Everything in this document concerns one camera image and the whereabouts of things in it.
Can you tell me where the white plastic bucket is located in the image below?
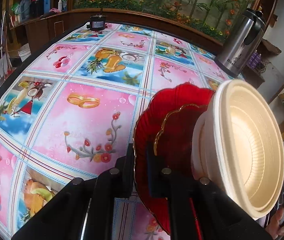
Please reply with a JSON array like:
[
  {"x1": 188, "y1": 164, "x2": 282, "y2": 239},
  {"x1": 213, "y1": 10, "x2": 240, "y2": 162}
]
[{"x1": 18, "y1": 43, "x2": 31, "y2": 62}]

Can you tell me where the small red gold-rimmed plate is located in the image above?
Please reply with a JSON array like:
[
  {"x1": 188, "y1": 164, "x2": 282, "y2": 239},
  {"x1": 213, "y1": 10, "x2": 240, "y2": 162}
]
[{"x1": 153, "y1": 104, "x2": 207, "y2": 179}]

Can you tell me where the wooden counter cabinet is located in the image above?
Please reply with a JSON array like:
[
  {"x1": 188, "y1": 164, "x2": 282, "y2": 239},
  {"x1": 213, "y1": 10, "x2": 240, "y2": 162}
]
[{"x1": 6, "y1": 8, "x2": 225, "y2": 55}]

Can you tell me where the large red scalloped plate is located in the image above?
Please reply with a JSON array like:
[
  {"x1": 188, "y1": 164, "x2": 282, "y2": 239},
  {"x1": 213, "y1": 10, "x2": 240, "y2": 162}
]
[{"x1": 133, "y1": 82, "x2": 214, "y2": 234}]

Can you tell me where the colourful fruit pattern tablecloth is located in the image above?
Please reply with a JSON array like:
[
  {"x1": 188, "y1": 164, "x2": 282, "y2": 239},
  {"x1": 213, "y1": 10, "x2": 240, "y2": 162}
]
[{"x1": 0, "y1": 23, "x2": 229, "y2": 239}]

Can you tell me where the right hand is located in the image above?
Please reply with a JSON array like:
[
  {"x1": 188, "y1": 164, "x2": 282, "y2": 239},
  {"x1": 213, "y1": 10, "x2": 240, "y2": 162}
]
[{"x1": 265, "y1": 206, "x2": 284, "y2": 239}]

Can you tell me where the white foam bowl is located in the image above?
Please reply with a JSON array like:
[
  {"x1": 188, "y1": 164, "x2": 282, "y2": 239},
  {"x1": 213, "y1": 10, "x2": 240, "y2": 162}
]
[{"x1": 204, "y1": 81, "x2": 231, "y2": 193}]

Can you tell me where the small black jar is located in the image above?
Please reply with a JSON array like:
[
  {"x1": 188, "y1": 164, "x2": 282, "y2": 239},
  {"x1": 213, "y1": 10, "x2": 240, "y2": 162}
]
[{"x1": 86, "y1": 15, "x2": 106, "y2": 31}]

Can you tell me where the broom with red bristles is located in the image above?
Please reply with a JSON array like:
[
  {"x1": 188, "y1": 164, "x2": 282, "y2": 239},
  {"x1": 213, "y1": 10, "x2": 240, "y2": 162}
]
[{"x1": 0, "y1": 10, "x2": 15, "y2": 86}]

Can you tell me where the beige paper bowl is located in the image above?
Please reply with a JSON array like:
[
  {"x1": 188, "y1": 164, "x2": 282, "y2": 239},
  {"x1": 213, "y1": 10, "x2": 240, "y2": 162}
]
[{"x1": 206, "y1": 80, "x2": 284, "y2": 220}]

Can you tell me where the stainless steel thermos kettle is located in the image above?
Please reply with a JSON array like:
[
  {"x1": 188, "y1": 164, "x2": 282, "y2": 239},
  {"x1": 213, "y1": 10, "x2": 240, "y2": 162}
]
[{"x1": 214, "y1": 8, "x2": 266, "y2": 78}]

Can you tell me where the white foam plate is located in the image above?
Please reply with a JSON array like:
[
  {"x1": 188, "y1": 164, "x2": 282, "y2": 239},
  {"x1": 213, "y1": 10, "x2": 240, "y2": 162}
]
[{"x1": 191, "y1": 113, "x2": 208, "y2": 180}]

